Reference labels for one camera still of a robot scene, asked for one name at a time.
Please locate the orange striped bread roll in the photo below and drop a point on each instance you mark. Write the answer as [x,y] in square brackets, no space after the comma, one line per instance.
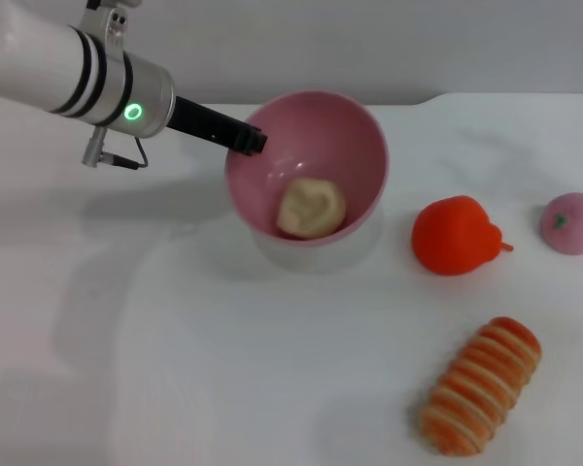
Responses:
[481,388]

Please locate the pink peach toy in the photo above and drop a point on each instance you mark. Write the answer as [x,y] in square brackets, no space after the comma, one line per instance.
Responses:
[573,223]

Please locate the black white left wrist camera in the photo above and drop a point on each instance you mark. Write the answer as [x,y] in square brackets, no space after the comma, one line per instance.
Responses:
[112,4]

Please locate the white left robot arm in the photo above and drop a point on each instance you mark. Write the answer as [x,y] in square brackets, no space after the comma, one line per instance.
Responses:
[53,73]

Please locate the pink bowl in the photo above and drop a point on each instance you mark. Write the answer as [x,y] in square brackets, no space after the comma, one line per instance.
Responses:
[320,145]

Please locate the orange-red toy pepper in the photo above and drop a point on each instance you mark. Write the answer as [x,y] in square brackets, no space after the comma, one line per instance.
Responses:
[452,235]

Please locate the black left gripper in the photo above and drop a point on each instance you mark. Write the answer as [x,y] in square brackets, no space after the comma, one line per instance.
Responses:
[204,123]

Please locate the beige toy potato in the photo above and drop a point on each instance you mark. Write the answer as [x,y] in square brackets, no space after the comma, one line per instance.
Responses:
[312,208]

